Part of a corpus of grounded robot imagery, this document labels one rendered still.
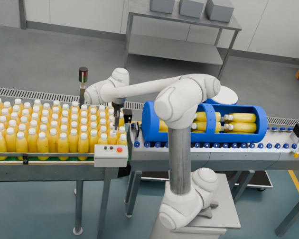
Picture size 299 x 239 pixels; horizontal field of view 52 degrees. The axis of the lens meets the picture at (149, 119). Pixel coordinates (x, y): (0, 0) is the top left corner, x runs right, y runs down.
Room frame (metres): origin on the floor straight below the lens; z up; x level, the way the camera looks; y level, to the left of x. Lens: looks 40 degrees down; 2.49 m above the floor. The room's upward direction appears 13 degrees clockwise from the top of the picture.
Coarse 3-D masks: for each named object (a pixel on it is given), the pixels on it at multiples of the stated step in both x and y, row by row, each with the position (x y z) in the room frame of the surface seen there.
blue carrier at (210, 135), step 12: (144, 108) 1.74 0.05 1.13; (204, 108) 1.78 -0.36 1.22; (216, 108) 1.94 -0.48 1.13; (228, 108) 1.97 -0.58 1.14; (240, 108) 2.00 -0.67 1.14; (252, 108) 2.02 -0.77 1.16; (144, 120) 1.68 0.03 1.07; (156, 120) 1.57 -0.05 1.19; (264, 120) 1.82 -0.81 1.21; (144, 132) 1.62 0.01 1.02; (156, 132) 1.53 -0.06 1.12; (264, 132) 1.78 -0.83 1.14
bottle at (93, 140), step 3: (90, 135) 1.41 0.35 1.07; (96, 135) 1.42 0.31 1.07; (90, 138) 1.40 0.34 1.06; (93, 138) 1.40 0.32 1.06; (96, 138) 1.41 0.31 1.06; (90, 141) 1.39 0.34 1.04; (93, 141) 1.39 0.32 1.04; (96, 141) 1.40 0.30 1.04; (90, 144) 1.39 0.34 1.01; (93, 144) 1.39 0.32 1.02; (96, 144) 1.40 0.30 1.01; (90, 147) 1.39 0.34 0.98; (93, 147) 1.39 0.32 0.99; (90, 150) 1.39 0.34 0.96; (93, 150) 1.39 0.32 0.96
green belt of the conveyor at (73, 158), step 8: (128, 152) 1.51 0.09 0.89; (0, 160) 1.19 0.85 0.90; (8, 160) 1.20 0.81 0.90; (16, 160) 1.22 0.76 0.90; (24, 160) 1.23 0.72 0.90; (32, 160) 1.25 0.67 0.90; (40, 160) 1.30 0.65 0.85; (48, 160) 1.28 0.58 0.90; (56, 160) 1.29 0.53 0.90; (64, 160) 1.30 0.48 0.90; (72, 160) 1.32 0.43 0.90; (80, 160) 1.33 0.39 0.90; (88, 160) 1.35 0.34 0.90; (128, 160) 1.43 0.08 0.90
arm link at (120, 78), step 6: (114, 72) 1.44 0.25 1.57; (120, 72) 1.44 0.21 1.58; (126, 72) 1.46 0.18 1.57; (108, 78) 1.43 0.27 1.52; (114, 78) 1.42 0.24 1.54; (120, 78) 1.41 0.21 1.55; (126, 78) 1.43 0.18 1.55; (114, 84) 1.38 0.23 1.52; (120, 84) 1.40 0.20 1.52; (126, 84) 1.43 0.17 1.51
